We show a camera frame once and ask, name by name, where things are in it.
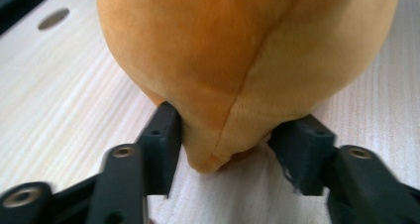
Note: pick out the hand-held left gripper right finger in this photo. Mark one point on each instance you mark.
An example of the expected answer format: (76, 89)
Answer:
(303, 151)

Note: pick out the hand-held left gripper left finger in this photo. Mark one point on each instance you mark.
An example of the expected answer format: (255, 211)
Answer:
(163, 144)

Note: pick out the orange plush toy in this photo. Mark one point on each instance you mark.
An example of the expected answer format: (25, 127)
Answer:
(231, 52)

